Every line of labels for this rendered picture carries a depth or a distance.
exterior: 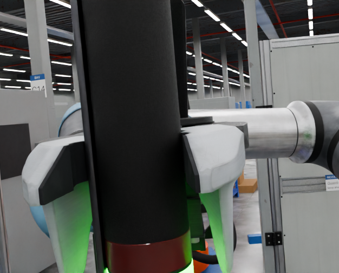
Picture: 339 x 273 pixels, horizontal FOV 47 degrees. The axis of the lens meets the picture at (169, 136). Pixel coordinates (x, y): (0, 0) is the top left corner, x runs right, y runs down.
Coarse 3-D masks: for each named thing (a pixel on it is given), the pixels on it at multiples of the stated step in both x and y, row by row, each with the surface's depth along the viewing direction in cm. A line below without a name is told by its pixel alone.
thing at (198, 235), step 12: (180, 120) 21; (192, 120) 21; (204, 120) 21; (192, 192) 21; (192, 204) 21; (192, 216) 21; (192, 228) 21; (192, 240) 21; (204, 240) 22; (96, 264) 21
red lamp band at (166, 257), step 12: (168, 240) 14; (180, 240) 14; (108, 252) 14; (120, 252) 14; (132, 252) 14; (144, 252) 14; (156, 252) 14; (168, 252) 14; (180, 252) 14; (108, 264) 15; (120, 264) 14; (132, 264) 14; (144, 264) 14; (156, 264) 14; (168, 264) 14; (180, 264) 14
